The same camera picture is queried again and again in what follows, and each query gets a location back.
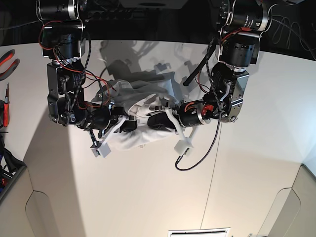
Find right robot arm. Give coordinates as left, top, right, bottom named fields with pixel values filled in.
left=36, top=0, right=137, bottom=145

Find white cable loop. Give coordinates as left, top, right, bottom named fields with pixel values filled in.
left=271, top=9, right=316, bottom=52

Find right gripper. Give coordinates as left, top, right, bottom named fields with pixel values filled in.
left=83, top=107, right=138, bottom=144

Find black braided camera cable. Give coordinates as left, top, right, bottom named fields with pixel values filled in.
left=174, top=37, right=222, bottom=172

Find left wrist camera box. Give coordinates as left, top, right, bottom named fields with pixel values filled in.
left=174, top=140, right=193, bottom=156

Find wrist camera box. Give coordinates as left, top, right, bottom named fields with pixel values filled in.
left=174, top=140, right=193, bottom=156
left=90, top=142, right=111, bottom=158

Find white vent grille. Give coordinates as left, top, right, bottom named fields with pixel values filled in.
left=168, top=228, right=231, bottom=237

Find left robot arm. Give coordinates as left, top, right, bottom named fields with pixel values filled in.
left=147, top=0, right=272, bottom=143

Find orange grey pliers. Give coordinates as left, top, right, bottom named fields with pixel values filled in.
left=0, top=49, right=20, bottom=82

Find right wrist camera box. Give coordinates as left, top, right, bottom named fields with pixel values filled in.
left=90, top=142, right=111, bottom=158

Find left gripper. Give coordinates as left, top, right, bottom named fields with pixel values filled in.
left=147, top=100, right=212, bottom=139

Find red handled cutter tool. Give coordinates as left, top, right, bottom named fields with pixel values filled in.
left=3, top=83, right=10, bottom=127

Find white t-shirt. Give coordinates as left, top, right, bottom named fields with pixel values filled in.
left=92, top=72, right=181, bottom=150

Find black bag at left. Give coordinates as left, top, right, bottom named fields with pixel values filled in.
left=0, top=135, right=26, bottom=193

